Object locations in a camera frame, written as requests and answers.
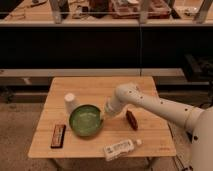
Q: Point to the long workbench shelf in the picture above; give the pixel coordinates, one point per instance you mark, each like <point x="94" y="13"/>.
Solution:
<point x="95" y="13"/>

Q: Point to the brown sausage-shaped object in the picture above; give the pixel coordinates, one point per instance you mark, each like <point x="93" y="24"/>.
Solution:
<point x="131" y="120"/>

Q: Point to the red tray of items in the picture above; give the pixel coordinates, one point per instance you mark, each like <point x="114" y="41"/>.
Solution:
<point x="130" y="9"/>

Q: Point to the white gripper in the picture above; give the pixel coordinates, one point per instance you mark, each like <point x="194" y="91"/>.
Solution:
<point x="112" y="108"/>

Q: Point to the white paper cup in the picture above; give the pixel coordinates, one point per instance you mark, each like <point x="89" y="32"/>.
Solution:
<point x="71" y="102"/>

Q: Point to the green ceramic bowl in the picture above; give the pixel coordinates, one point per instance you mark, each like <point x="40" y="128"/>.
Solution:
<point x="85" y="120"/>

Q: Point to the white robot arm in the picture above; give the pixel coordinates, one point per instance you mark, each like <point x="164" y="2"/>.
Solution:
<point x="198" y="122"/>

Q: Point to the dark chocolate bar box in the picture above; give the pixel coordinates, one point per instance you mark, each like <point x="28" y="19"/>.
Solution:
<point x="58" y="136"/>

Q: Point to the white plastic bottle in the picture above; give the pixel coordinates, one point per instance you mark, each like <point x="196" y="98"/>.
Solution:
<point x="121" y="148"/>

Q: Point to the wooden table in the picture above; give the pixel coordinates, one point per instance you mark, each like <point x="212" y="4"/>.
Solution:
<point x="154" y="131"/>

